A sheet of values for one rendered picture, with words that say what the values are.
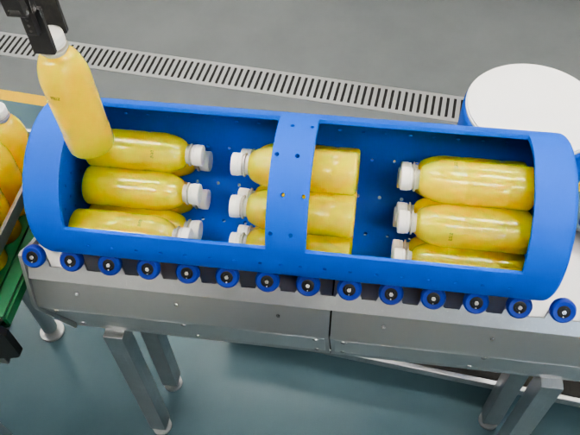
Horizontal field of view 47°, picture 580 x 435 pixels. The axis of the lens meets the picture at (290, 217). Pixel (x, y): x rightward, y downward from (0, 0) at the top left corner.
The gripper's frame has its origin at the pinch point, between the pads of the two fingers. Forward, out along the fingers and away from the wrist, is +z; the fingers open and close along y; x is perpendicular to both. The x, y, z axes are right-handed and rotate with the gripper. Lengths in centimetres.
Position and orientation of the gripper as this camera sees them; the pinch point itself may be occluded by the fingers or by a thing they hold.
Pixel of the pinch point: (44, 21)
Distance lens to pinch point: 96.8
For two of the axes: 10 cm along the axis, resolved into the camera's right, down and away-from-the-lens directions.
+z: 0.3, 6.1, 7.9
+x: -9.9, -0.9, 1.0
